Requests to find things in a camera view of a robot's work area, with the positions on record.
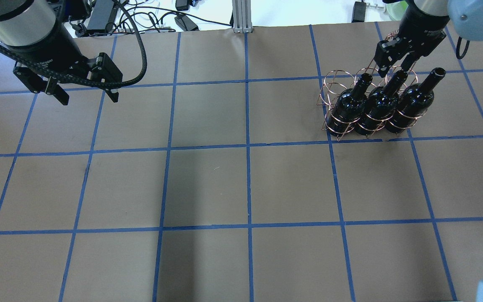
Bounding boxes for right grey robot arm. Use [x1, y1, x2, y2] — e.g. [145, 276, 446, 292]
[373, 0, 483, 77]

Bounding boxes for dark wine bottle in basket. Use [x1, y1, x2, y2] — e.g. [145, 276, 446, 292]
[325, 73, 373, 138]

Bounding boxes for copper wire wine basket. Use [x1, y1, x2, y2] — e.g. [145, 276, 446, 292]
[317, 34, 445, 140]

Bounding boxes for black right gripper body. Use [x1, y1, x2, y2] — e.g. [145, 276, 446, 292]
[374, 25, 447, 77]

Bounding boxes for aluminium frame post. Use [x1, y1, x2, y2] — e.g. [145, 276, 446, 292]
[232, 0, 254, 33]

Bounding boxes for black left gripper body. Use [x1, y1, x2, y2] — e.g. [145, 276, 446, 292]
[13, 53, 122, 94]

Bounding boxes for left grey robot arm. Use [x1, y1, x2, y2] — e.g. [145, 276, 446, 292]
[0, 0, 122, 105]

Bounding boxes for dark wine bottle carried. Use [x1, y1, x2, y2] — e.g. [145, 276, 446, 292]
[354, 69, 408, 136]

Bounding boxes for black power brick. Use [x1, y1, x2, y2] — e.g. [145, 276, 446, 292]
[86, 0, 119, 35]

